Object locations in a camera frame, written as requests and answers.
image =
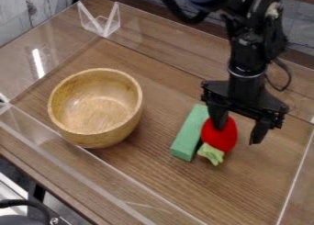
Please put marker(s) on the green rectangular block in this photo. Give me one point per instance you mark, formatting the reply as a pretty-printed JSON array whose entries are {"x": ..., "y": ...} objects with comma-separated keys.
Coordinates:
[{"x": 188, "y": 135}]

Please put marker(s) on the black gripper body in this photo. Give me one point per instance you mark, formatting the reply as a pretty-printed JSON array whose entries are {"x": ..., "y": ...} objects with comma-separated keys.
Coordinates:
[{"x": 253, "y": 106}]

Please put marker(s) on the clear acrylic tray wall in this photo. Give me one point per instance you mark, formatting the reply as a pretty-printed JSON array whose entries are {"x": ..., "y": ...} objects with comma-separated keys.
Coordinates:
[{"x": 135, "y": 184}]

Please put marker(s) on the wooden bowl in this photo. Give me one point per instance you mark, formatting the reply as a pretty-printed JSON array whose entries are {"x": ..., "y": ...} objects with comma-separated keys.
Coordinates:
[{"x": 95, "y": 107}]

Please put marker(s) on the black metal table leg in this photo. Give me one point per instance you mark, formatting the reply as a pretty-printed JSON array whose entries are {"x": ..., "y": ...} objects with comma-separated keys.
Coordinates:
[{"x": 36, "y": 191}]

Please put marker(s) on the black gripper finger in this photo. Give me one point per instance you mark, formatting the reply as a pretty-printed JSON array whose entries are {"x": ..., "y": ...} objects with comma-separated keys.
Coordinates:
[
  {"x": 259, "y": 131},
  {"x": 218, "y": 113}
]

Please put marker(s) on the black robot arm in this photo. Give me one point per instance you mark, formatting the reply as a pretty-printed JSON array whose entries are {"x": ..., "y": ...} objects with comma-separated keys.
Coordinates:
[{"x": 257, "y": 40}]

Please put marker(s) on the red plush fruit green leaf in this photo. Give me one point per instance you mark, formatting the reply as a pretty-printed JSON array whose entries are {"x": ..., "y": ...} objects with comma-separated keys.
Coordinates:
[{"x": 216, "y": 141}]

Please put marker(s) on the clear acrylic corner bracket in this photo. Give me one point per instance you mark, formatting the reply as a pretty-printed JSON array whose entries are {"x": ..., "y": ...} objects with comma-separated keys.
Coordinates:
[{"x": 100, "y": 25}]

